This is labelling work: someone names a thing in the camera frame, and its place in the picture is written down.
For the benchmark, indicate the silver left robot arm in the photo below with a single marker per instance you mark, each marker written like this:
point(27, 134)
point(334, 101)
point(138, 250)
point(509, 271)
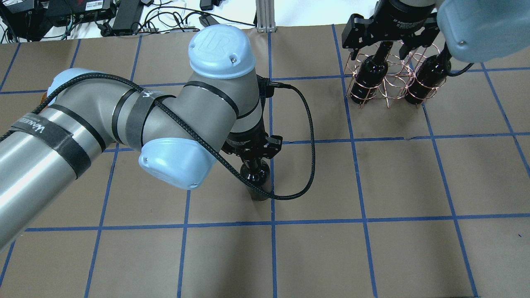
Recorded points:
point(220, 106)

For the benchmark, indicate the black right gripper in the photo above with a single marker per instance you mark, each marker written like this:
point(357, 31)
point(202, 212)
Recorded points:
point(401, 25)

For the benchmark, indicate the black power adapter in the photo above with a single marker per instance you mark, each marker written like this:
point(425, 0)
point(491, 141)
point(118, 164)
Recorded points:
point(127, 17)

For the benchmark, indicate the aluminium frame post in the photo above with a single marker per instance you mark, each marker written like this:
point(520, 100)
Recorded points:
point(265, 16)

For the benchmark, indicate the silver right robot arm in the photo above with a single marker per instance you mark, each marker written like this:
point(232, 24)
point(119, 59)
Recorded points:
point(474, 30)

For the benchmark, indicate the dark glass wine bottle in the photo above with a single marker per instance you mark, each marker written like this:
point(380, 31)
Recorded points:
point(257, 172)

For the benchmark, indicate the copper wire bottle basket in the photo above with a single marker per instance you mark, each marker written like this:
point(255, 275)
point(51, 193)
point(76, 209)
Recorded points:
point(400, 72)

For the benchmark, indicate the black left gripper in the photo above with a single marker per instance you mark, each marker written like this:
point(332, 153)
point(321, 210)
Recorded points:
point(245, 140)

